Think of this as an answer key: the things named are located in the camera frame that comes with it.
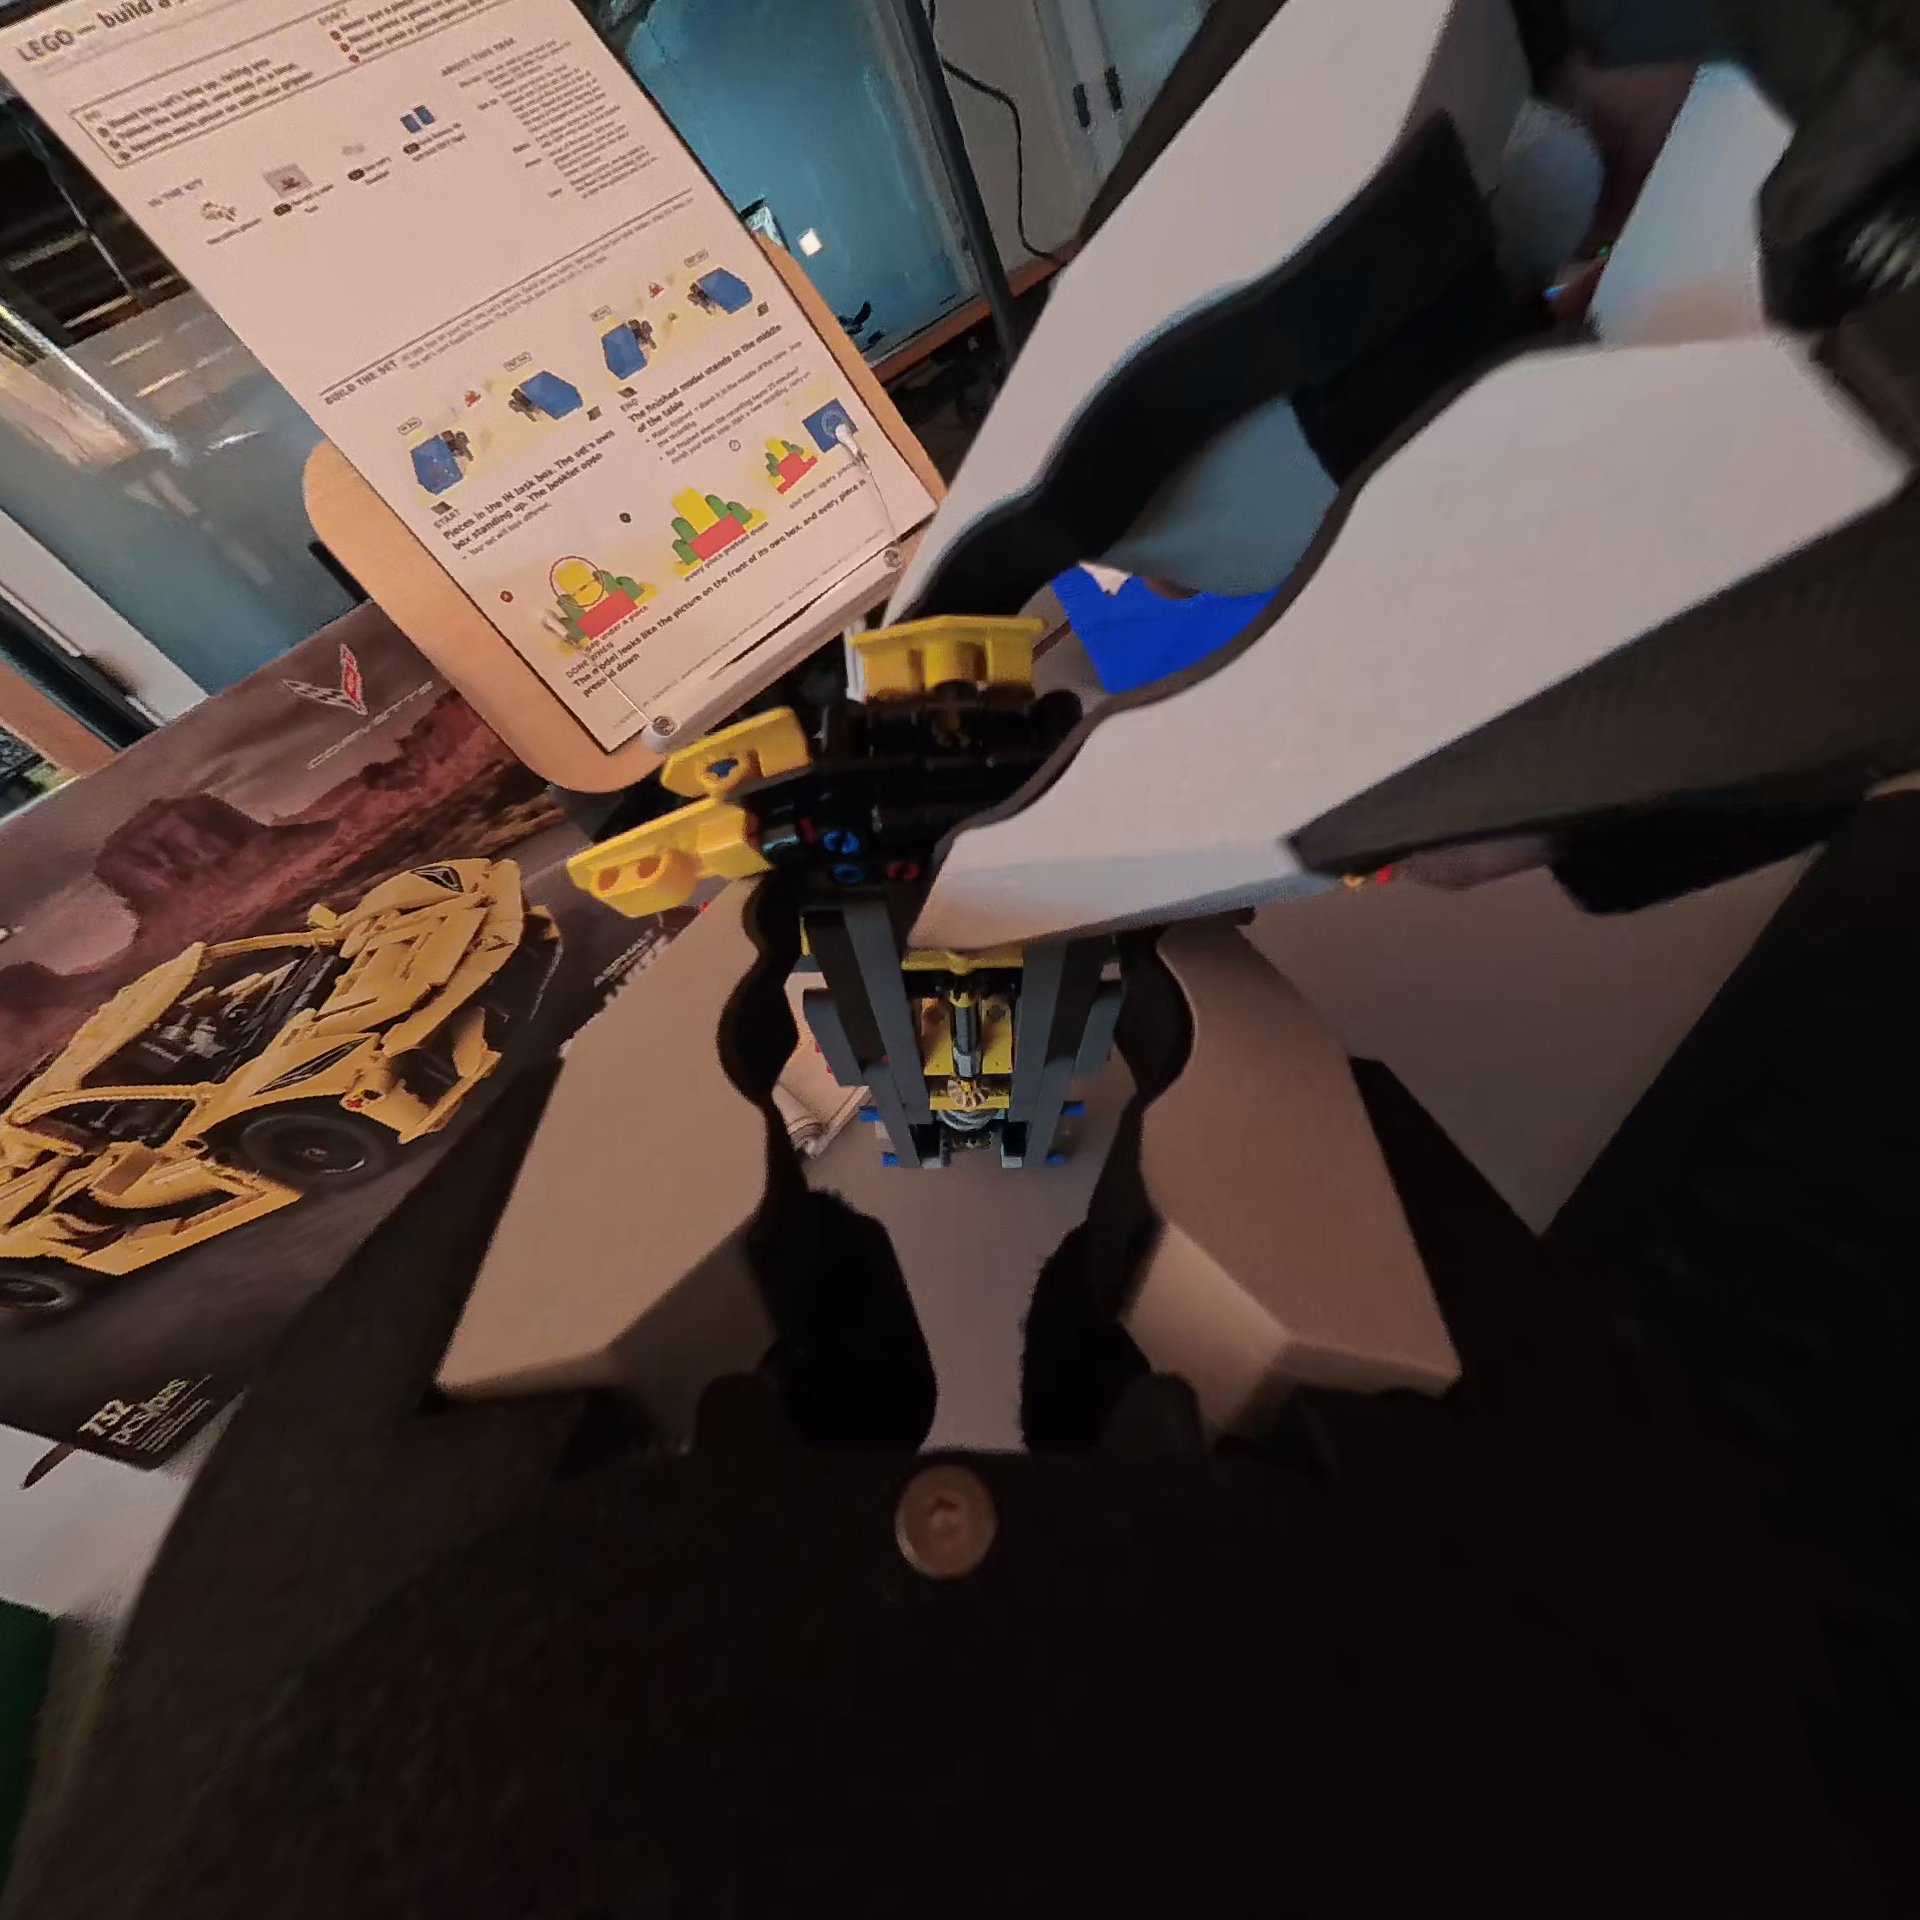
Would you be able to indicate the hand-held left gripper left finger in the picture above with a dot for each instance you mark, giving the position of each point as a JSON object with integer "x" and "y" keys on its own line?
{"x": 598, "y": 1198}

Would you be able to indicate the printed instruction sheet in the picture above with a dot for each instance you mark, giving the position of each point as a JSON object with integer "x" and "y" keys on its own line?
{"x": 453, "y": 301}

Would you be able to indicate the blue plastic bin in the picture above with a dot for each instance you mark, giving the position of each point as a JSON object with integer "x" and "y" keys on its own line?
{"x": 1155, "y": 637}

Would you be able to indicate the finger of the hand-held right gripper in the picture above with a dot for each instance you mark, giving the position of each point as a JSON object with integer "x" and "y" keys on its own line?
{"x": 1171, "y": 226}
{"x": 1426, "y": 597}

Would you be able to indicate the yellow car lego box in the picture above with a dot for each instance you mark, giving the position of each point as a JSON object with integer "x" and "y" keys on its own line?
{"x": 303, "y": 973}

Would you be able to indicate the black metal pole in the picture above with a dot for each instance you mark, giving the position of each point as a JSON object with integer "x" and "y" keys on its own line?
{"x": 968, "y": 179}

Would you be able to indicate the lego car chassis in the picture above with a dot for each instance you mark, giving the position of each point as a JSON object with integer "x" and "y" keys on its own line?
{"x": 870, "y": 810}

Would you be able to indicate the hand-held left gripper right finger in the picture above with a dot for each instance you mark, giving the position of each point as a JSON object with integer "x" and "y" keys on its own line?
{"x": 1290, "y": 1198}

